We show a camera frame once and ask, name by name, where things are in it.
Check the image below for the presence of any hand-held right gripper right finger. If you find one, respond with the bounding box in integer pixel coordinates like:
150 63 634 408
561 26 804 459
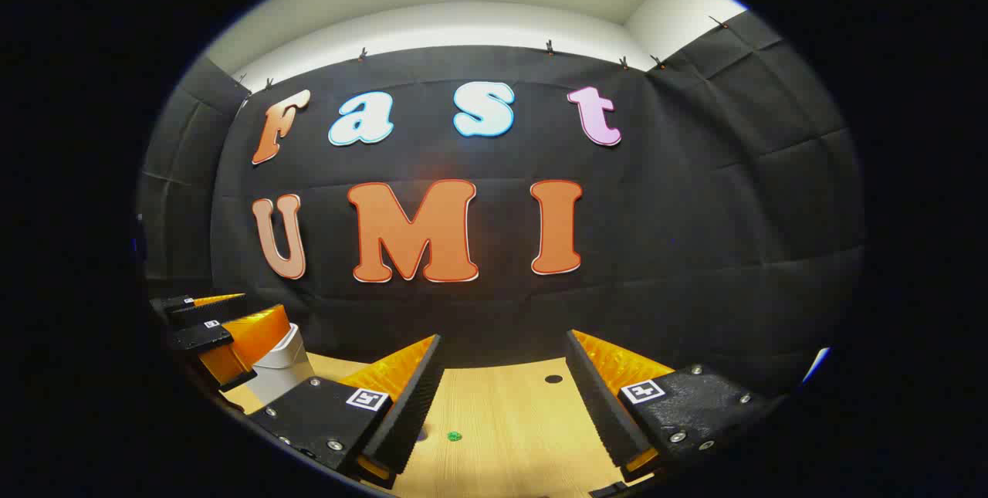
566 329 780 483

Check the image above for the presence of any white desktop garbage bin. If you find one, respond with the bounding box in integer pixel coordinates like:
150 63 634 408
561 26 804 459
247 323 316 406

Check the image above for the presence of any black backdrop cloth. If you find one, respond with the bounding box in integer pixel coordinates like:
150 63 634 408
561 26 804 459
137 10 865 398

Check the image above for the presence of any row of black cloth clips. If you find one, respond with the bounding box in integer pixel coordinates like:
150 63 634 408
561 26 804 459
235 15 730 90

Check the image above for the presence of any wooden desktop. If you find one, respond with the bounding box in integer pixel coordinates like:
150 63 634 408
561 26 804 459
224 351 657 498

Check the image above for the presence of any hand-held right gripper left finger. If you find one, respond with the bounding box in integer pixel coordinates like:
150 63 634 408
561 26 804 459
249 334 446 490

